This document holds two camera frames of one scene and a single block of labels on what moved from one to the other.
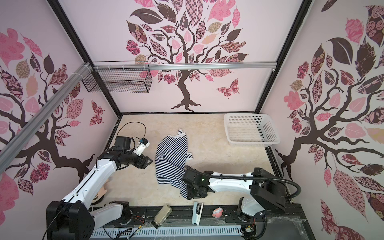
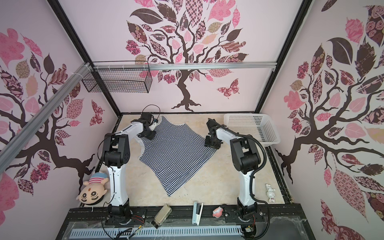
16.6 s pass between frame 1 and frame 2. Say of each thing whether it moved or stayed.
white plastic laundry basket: stayed
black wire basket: stayed
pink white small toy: stayed
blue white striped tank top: moved
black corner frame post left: stayed
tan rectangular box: stayed
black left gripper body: moved
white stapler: stayed
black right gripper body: moved
